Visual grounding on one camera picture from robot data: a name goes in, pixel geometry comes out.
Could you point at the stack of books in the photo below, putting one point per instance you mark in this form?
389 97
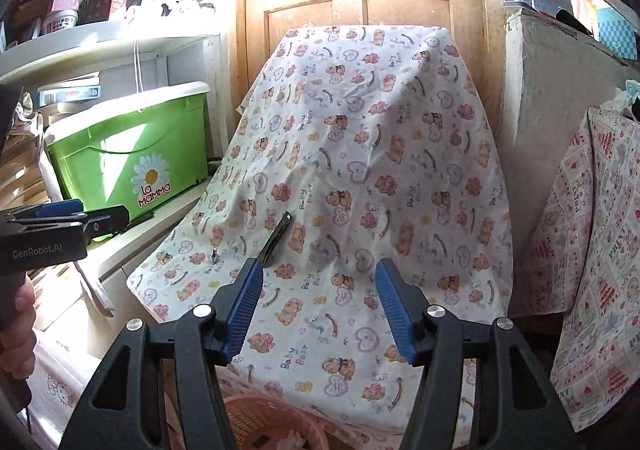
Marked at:
70 93

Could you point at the pink plastic basket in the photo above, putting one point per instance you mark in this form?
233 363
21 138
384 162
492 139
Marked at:
270 417

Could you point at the person's left hand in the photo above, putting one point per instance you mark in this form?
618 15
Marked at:
20 310

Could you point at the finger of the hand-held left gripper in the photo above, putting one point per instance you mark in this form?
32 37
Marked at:
62 207
110 220

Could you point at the white shelf unit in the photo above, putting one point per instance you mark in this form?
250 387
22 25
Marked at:
190 59

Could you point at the white labelled jar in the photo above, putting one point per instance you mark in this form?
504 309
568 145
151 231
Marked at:
60 22

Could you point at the bear printed cloth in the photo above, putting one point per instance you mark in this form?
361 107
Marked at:
375 180

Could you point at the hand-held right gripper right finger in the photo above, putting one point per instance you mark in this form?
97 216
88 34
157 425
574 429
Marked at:
395 315

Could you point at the green plastic storage bin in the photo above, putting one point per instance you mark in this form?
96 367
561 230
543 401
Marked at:
100 154

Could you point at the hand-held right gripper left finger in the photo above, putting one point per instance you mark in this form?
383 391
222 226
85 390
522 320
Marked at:
245 315

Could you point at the white cat printed cloth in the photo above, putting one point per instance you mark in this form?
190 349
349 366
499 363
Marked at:
55 380

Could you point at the wooden door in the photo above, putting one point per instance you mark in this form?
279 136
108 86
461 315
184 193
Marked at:
310 14

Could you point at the small metal object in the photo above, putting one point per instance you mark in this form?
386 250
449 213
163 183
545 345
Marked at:
215 257

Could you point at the pink patchwork printed cloth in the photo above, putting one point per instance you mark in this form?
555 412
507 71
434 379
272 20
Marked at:
590 255

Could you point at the clear plastic bag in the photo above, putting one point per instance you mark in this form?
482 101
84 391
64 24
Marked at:
620 99

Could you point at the blue checkered cloth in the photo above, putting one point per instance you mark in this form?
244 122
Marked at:
617 34

